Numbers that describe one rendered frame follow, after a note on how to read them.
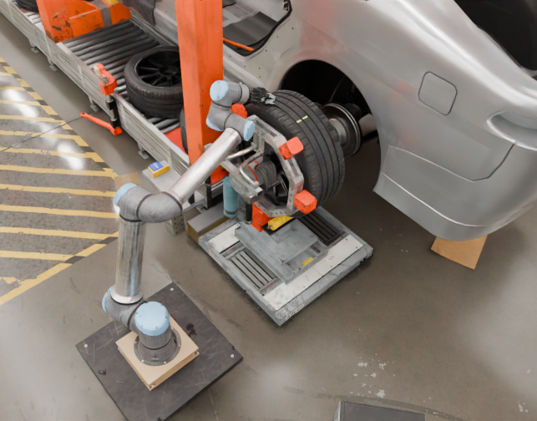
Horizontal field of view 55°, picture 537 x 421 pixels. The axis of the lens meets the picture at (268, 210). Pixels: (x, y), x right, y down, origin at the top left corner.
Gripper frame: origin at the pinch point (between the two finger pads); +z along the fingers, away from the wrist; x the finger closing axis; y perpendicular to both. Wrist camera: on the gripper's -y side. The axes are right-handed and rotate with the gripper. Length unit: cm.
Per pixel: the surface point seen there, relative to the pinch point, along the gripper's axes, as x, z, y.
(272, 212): -59, 13, 7
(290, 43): 28.2, 20.7, -17.7
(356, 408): -124, 11, 91
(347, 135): -12, 51, 12
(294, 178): -32.6, -0.1, 28.2
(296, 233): -81, 55, -9
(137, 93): -28, 11, -154
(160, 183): -68, -11, -69
